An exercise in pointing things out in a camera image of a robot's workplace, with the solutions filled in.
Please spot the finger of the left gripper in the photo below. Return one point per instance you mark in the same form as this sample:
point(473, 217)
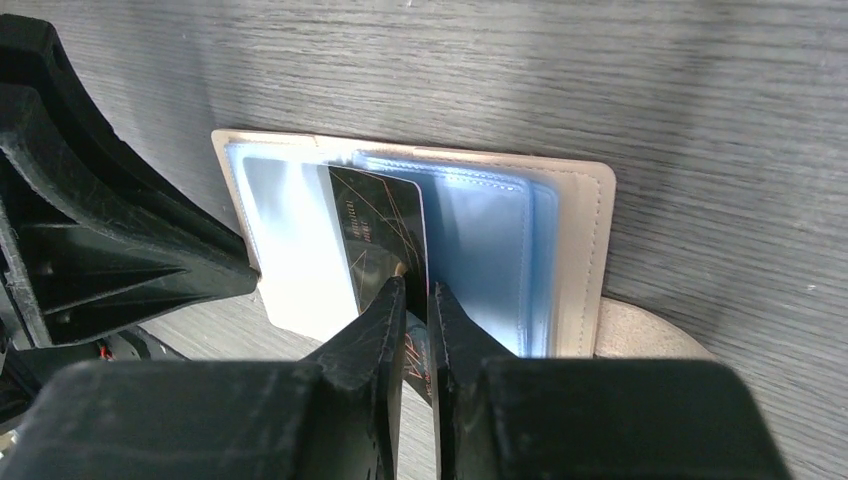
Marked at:
point(93, 239)

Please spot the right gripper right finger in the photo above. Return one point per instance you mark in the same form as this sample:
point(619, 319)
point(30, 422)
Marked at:
point(499, 416)

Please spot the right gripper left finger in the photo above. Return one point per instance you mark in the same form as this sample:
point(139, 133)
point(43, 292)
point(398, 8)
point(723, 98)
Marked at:
point(332, 415)

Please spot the beige card holder wallet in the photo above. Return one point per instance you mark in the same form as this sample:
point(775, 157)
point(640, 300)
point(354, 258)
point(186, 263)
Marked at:
point(522, 241)

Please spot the black credit card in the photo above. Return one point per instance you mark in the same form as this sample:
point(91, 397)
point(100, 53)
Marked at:
point(383, 235)

